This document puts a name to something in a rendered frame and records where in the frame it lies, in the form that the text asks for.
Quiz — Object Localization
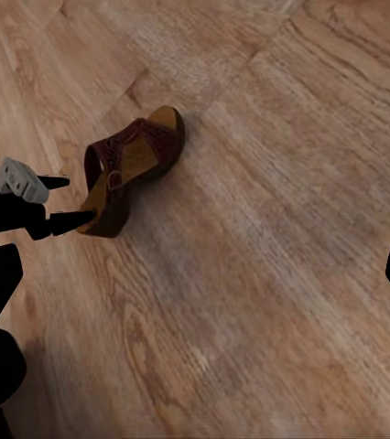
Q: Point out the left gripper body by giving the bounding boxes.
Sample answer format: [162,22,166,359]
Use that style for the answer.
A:
[0,192,48,241]

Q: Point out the sandal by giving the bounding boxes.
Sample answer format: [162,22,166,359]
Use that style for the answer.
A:
[75,105,185,238]

